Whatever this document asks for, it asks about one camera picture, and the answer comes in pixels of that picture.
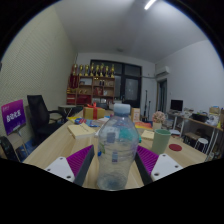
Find cluttered side desk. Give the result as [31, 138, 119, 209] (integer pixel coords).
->
[166, 105, 224, 159]

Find small round white table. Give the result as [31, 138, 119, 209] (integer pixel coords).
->
[57, 104, 78, 118]

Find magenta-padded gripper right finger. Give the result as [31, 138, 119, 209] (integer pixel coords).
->
[134, 144, 184, 187]

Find black office chair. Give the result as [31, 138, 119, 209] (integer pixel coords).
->
[26, 94, 66, 145]

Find flat round red coaster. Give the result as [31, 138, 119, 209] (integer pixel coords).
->
[168, 143, 183, 152]

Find orange book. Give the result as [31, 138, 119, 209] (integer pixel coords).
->
[134, 121, 154, 130]

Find wooden shelf unit with trophies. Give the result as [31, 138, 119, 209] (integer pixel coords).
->
[65, 63, 117, 107]

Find black tripod stand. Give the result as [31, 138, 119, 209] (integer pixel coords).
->
[142, 89, 152, 122]

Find dark glass door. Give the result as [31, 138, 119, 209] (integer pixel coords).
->
[90, 59, 143, 109]

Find beige paper envelope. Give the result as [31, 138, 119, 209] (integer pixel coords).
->
[140, 129, 155, 141]

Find ceiling tube light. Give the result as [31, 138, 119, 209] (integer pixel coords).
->
[143, 0, 157, 11]

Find white round stool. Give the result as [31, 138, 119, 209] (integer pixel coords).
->
[194, 137, 210, 154]

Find pale green cup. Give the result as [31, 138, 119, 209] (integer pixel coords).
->
[151, 128, 172, 155]

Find black mesh chair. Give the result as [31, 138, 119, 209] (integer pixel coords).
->
[0, 135, 18, 163]

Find pale yellow book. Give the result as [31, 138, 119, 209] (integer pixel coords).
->
[67, 123, 98, 140]

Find white air conditioner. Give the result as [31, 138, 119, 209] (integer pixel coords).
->
[155, 65, 171, 77]

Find small potted pink flowers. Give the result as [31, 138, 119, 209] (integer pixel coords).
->
[152, 110, 167, 131]

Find black computer monitor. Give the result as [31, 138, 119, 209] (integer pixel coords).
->
[170, 99, 184, 112]

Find blue book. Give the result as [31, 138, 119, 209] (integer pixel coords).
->
[79, 118, 105, 129]

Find clear plastic water bottle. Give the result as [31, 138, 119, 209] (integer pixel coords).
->
[96, 103, 140, 192]

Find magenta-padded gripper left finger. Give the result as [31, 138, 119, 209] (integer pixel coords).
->
[43, 144, 95, 187]

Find purple sign board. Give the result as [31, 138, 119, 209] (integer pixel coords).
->
[0, 99, 27, 136]

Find small tan carton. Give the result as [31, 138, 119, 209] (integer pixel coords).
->
[130, 107, 141, 123]

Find yellow gift box red ribbon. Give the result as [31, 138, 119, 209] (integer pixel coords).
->
[82, 102, 106, 120]

